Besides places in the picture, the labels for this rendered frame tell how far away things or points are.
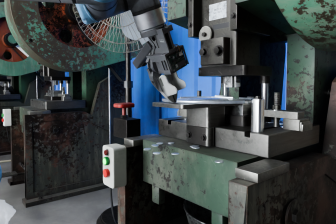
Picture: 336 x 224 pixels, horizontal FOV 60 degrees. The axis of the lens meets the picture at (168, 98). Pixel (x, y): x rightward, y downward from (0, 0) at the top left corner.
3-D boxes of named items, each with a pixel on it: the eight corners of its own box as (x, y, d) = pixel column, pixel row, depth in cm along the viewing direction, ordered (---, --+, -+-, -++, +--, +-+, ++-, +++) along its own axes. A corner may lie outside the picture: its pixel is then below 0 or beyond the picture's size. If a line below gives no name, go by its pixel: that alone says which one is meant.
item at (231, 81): (234, 87, 96) (234, 76, 96) (222, 87, 99) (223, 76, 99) (240, 87, 98) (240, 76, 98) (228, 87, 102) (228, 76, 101)
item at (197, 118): (183, 154, 75) (183, 102, 75) (150, 146, 86) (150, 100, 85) (241, 142, 92) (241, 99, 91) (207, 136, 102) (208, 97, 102)
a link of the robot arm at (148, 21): (127, 18, 73) (150, 9, 78) (133, 36, 75) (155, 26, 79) (145, 13, 67) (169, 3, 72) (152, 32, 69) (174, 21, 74)
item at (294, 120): (302, 131, 79) (303, 93, 78) (249, 124, 91) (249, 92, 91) (312, 129, 83) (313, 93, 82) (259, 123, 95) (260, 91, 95)
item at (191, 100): (275, 101, 90) (275, 98, 90) (212, 105, 71) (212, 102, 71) (205, 97, 112) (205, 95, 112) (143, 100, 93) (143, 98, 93)
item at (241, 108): (242, 115, 91) (243, 100, 91) (206, 111, 102) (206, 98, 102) (259, 113, 97) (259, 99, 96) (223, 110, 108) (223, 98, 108)
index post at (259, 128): (259, 133, 76) (259, 96, 76) (249, 131, 78) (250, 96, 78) (265, 131, 78) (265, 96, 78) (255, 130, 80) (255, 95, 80)
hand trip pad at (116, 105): (120, 124, 106) (120, 103, 105) (112, 123, 110) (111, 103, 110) (136, 123, 110) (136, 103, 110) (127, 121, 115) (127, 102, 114)
